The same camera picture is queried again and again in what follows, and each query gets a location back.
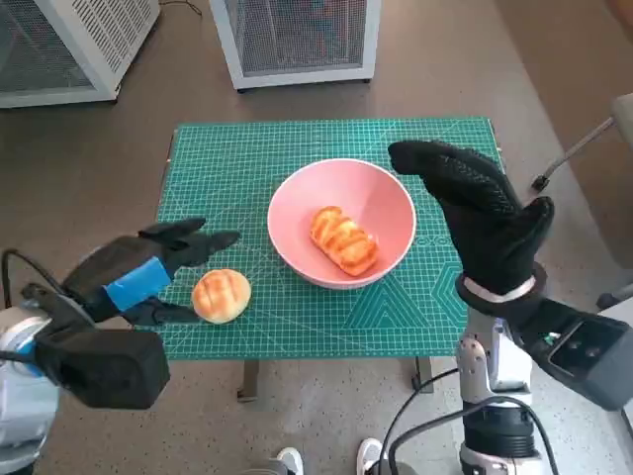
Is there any bare left robot hand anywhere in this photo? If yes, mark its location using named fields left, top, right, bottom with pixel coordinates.
left=61, top=217, right=242, bottom=329

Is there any gloved right robot hand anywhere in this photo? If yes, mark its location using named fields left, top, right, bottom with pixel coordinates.
left=387, top=140, right=556, bottom=298

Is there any round toy bread bun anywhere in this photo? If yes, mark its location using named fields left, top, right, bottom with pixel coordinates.
left=191, top=269, right=252, bottom=326

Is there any oblong braided toy bread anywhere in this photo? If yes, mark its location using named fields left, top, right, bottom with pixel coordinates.
left=310, top=205, right=380, bottom=278

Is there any pink bowl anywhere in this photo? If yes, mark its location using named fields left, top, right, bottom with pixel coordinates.
left=267, top=159, right=416, bottom=291

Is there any metal table leg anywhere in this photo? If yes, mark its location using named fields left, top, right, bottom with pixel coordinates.
left=235, top=359, right=261, bottom=404
left=411, top=355, right=435, bottom=395

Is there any white panel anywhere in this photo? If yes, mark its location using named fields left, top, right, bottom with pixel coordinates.
left=605, top=298, right=633, bottom=326

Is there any beige office chair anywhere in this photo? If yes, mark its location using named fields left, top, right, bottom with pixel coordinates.
left=531, top=92, right=633, bottom=311

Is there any green cutting mat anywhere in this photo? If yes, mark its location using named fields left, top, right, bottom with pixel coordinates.
left=155, top=116, right=501, bottom=360

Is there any white mesh cabinet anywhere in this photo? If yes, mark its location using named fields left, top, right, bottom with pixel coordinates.
left=208, top=0, right=382, bottom=91
left=0, top=0, right=162, bottom=109

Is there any white shoe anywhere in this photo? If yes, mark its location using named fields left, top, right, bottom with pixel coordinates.
left=355, top=435, right=383, bottom=475
left=274, top=446, right=306, bottom=475

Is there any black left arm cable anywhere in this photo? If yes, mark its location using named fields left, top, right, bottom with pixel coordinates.
left=0, top=248, right=66, bottom=309

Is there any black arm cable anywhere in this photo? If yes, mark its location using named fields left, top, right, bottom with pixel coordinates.
left=393, top=395, right=525, bottom=475
left=0, top=248, right=66, bottom=309
left=383, top=366, right=462, bottom=475

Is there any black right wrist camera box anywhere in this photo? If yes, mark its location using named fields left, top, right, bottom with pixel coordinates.
left=513, top=296, right=633, bottom=412

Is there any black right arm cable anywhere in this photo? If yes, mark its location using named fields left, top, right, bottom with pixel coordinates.
left=393, top=395, right=525, bottom=475
left=383, top=366, right=462, bottom=475

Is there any black right camera cable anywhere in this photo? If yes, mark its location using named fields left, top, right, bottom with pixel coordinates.
left=528, top=409, right=563, bottom=475

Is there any black floor cable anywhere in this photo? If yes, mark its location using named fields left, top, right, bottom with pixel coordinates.
left=158, top=0, right=202, bottom=16

